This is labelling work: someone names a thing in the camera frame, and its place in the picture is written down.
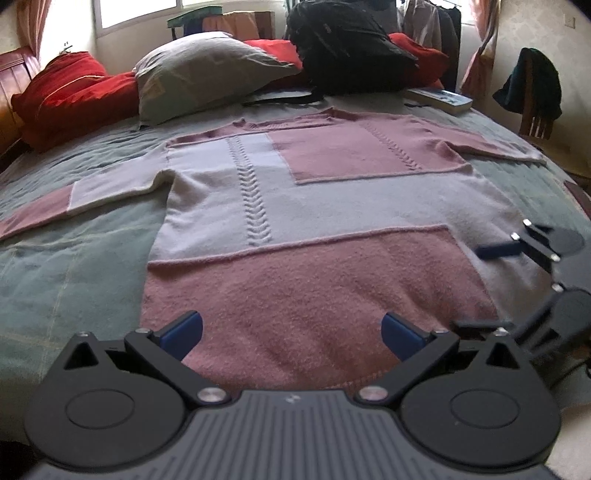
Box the grey pillow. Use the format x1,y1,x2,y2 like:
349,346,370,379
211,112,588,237
134,32,298,126

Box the hanging clothes on rack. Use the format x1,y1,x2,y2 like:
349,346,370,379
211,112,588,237
399,0,462,91

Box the black backpack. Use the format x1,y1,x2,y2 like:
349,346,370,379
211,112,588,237
259,1,418,104

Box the pink curtain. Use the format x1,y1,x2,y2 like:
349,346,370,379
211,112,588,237
16,0,51,59
461,0,501,101

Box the right pink curtain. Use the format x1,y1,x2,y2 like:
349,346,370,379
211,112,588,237
461,0,501,101

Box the wooden headboard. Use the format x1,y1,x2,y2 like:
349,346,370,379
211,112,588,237
0,46,43,160

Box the left pink curtain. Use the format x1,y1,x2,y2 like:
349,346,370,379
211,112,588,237
16,0,51,59

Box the pink and white sweater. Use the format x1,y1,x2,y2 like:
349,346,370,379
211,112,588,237
1,109,549,390

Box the red pillow at headboard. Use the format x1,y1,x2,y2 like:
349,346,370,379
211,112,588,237
11,51,139,152

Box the green plaid bed blanket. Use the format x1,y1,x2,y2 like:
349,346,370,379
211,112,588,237
1,95,590,437

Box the wooden chair with clothes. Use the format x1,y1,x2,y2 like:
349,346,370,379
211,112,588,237
493,47,562,140

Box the paperback book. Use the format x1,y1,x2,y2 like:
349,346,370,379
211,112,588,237
404,88,473,115

